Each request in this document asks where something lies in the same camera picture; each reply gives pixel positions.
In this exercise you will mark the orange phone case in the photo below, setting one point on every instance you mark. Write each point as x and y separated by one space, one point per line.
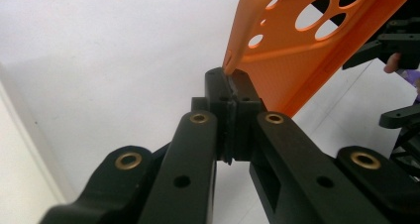
290 68

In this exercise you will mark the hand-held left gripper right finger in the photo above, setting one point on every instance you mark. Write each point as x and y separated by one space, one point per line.
297 171

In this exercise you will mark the purple band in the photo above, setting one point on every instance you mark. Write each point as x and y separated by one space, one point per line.
411 78

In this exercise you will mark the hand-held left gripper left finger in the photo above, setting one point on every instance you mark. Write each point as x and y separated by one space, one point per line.
191 158

